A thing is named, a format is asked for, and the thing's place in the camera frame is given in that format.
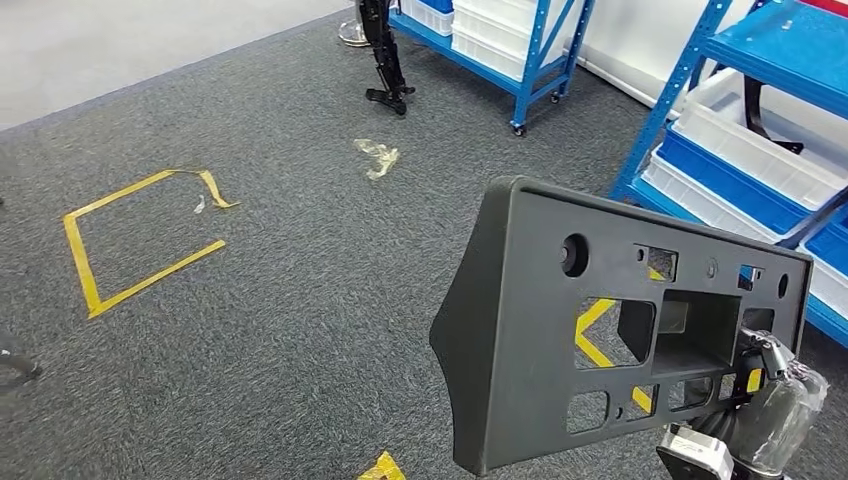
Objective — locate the white plastic bin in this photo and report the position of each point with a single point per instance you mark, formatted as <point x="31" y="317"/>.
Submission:
<point x="689" y="199"/>
<point x="493" y="16"/>
<point x="828" y="285"/>
<point x="424" y="23"/>
<point x="490" y="56"/>
<point x="729" y="139"/>

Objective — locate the small white paper scrap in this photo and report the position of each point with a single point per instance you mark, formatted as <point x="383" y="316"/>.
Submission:
<point x="199" y="204"/>

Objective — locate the yellow floor tape strip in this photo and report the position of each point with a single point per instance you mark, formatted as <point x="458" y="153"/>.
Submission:
<point x="383" y="469"/>
<point x="590" y="348"/>

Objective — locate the black plastic plate bracket part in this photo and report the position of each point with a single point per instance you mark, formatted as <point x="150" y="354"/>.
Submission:
<point x="510" y="344"/>

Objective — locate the chrome round base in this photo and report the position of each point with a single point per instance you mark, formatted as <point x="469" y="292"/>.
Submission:
<point x="351" y="36"/>

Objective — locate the yellow floor tape square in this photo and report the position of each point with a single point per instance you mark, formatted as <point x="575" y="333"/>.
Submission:
<point x="79" y="265"/>

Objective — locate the blue metal shelf rack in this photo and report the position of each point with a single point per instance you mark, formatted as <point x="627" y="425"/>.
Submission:
<point x="782" y="53"/>
<point x="464" y="56"/>

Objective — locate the clear plastic film scrap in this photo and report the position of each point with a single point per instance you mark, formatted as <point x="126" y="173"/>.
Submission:
<point x="381" y="159"/>

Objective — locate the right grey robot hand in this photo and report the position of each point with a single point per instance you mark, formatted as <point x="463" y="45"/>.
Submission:
<point x="782" y="417"/>

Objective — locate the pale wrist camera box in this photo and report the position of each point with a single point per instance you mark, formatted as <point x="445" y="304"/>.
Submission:
<point x="696" y="457"/>

